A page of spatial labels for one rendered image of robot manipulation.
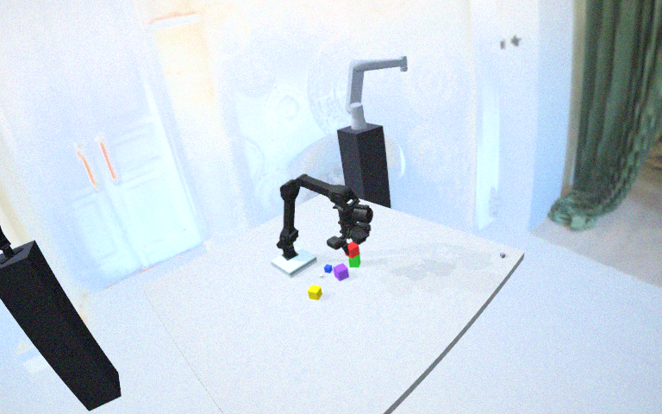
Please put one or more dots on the red block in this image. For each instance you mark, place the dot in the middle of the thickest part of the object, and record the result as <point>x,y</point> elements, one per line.
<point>353,250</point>

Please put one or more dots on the purple cube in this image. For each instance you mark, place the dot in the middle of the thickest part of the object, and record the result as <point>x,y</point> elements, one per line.
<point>341,272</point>

